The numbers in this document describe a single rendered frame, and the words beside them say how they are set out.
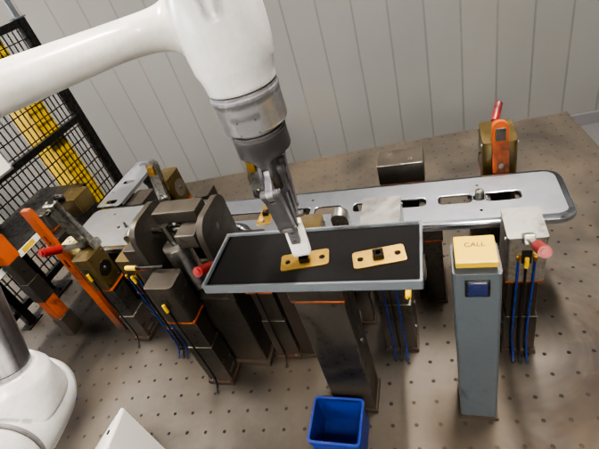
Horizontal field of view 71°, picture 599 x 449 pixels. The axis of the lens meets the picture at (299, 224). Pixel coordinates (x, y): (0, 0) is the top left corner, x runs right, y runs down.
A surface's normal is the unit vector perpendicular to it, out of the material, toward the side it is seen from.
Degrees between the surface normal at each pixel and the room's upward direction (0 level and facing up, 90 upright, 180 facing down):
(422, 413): 0
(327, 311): 90
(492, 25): 90
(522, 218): 0
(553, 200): 0
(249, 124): 90
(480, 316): 90
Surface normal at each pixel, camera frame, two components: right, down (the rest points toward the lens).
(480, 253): -0.26, -0.76
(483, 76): -0.09, 0.64
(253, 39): 0.65, 0.34
